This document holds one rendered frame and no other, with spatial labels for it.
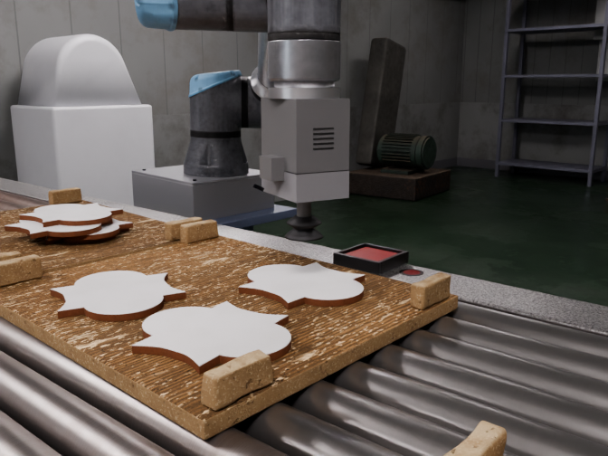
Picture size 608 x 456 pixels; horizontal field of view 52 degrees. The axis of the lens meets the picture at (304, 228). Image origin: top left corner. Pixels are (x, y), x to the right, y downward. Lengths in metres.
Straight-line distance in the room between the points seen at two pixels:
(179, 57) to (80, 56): 1.49
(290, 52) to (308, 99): 0.05
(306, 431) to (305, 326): 0.15
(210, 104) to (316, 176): 0.79
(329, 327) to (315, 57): 0.26
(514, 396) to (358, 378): 0.13
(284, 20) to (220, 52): 5.20
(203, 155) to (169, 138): 4.08
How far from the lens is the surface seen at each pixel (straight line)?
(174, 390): 0.49
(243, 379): 0.46
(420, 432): 0.47
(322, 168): 0.63
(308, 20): 0.63
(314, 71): 0.63
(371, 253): 0.87
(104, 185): 4.29
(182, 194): 1.35
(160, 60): 5.45
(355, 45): 7.23
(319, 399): 0.51
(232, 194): 1.39
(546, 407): 0.53
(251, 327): 0.57
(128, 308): 0.64
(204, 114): 1.40
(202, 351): 0.53
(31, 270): 0.79
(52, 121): 4.11
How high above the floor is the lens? 1.16
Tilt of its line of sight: 13 degrees down
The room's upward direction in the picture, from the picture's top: straight up
